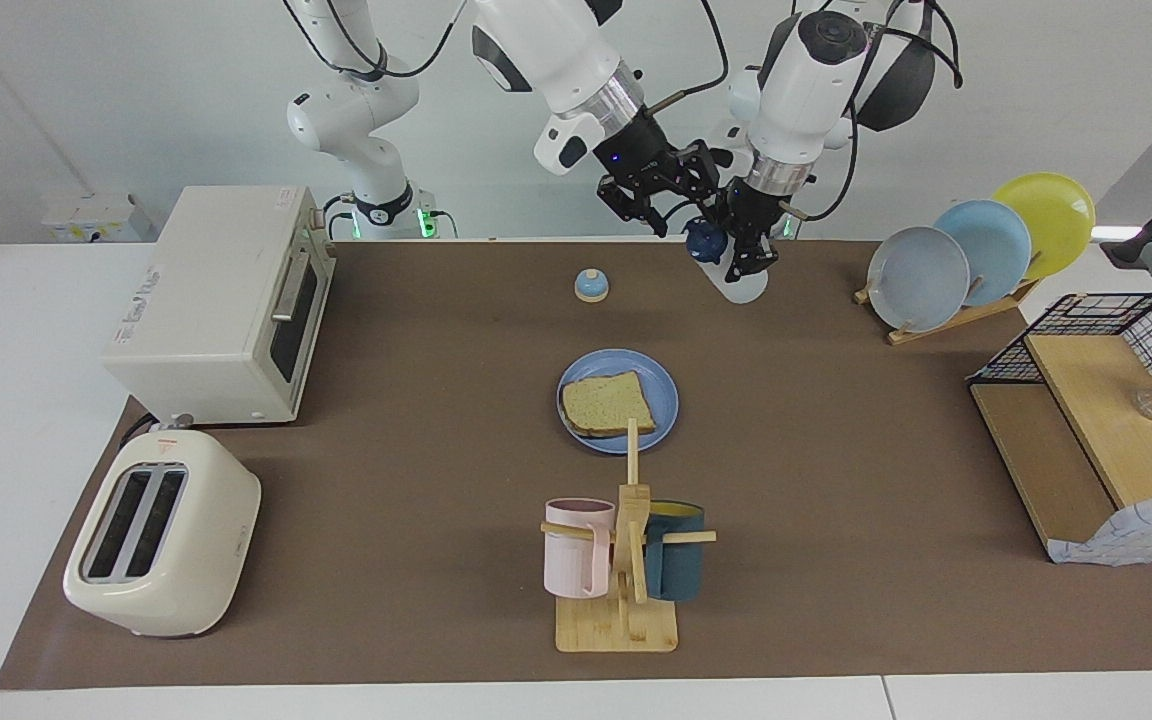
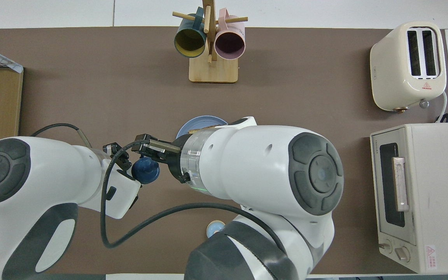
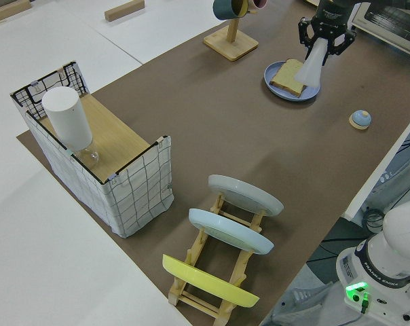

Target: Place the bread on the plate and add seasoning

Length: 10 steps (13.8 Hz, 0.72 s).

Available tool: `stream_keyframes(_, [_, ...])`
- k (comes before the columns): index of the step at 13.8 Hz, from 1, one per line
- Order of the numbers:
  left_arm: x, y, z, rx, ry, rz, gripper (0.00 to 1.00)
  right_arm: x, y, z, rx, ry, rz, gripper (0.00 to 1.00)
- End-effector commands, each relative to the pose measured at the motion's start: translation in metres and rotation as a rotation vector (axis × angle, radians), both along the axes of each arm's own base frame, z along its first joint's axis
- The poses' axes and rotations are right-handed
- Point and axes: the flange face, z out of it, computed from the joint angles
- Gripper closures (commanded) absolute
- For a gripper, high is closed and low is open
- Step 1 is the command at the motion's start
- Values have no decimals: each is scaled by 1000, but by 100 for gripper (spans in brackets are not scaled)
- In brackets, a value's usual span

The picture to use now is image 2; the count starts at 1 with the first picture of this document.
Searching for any brown table mat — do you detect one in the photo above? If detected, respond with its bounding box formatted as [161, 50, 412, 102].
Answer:
[0, 26, 448, 275]

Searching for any white toaster oven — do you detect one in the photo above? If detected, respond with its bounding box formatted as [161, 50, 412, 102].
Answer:
[370, 123, 448, 274]

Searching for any white squeeze bottle blue cap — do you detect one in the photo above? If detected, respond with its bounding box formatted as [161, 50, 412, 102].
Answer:
[131, 157, 160, 185]

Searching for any toasted bread slice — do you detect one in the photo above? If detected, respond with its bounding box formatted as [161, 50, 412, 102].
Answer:
[188, 124, 226, 135]

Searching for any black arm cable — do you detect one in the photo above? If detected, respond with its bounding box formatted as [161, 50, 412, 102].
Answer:
[100, 140, 287, 249]
[31, 123, 92, 148]

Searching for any dark teal mug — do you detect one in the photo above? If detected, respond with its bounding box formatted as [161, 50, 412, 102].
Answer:
[174, 7, 208, 58]

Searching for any wooden mug tree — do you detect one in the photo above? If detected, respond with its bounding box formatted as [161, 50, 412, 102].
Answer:
[172, 0, 249, 84]

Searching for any small blue shaker wooden knob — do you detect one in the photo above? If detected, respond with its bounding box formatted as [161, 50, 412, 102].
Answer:
[206, 220, 226, 238]

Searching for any pink mug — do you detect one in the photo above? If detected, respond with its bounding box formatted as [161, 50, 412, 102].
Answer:
[214, 8, 246, 61]

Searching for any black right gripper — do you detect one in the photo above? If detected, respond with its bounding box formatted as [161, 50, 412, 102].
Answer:
[133, 134, 191, 184]

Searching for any cream two-slot toaster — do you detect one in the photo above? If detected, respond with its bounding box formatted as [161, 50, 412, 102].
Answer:
[370, 21, 447, 113]

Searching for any blue round plate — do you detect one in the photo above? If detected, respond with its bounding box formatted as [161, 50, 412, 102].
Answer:
[176, 115, 229, 139]

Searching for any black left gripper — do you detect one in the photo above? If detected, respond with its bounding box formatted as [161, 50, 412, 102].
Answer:
[103, 143, 136, 181]

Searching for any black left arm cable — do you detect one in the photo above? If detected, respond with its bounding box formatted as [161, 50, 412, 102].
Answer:
[31, 123, 92, 148]

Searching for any toaster power cable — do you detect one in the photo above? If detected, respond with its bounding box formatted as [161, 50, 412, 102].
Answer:
[435, 91, 448, 123]

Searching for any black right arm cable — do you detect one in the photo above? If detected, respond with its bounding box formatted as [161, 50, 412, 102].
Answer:
[100, 140, 287, 249]

